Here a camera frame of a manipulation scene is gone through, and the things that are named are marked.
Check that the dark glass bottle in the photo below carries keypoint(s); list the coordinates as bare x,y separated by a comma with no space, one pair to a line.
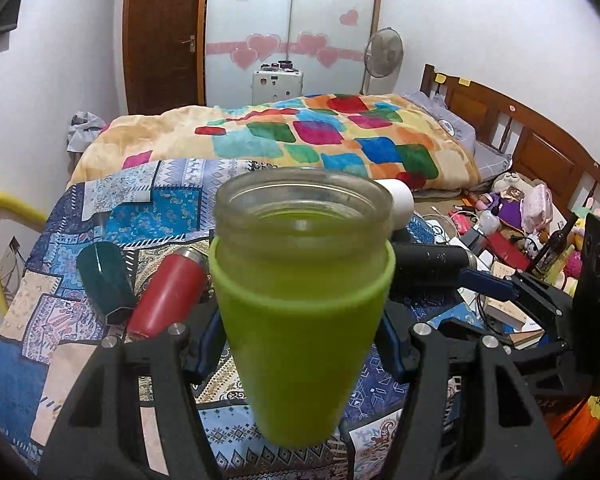
554,247

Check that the black bottle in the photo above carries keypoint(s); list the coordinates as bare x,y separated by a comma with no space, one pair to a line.
425,266

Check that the grey pillow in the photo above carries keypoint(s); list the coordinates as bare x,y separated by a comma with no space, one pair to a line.
490,162

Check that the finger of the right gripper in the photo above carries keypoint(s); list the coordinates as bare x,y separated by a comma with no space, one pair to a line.
465,341
500,284

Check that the white bottle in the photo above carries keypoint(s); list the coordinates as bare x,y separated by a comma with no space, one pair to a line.
403,204

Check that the patchwork blue bedspread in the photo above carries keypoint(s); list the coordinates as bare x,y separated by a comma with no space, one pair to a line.
50,330

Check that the dark teal cup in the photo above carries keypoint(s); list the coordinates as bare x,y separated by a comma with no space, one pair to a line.
105,282

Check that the standing electric fan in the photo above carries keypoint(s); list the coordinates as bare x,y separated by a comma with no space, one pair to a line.
383,55

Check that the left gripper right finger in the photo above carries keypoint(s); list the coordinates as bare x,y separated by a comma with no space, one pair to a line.
474,421

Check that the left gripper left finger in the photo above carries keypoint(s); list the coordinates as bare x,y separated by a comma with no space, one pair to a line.
99,434

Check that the sliding door wardrobe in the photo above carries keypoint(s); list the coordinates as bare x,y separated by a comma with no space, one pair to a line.
324,39

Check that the wooden headboard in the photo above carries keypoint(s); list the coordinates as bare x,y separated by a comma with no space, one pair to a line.
538,148

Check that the grey clothes pile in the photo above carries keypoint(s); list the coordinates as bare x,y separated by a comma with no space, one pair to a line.
83,130

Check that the brown wooden door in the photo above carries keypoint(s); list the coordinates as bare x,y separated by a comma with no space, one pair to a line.
159,54

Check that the green bottle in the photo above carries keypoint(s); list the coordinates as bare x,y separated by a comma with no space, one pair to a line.
301,264

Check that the white appliance box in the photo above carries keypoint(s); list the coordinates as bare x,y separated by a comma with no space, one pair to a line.
278,81

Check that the red bottle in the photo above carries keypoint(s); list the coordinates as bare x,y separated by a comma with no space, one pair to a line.
172,292

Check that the colourful squares quilt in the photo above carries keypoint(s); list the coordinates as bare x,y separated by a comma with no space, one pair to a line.
380,137

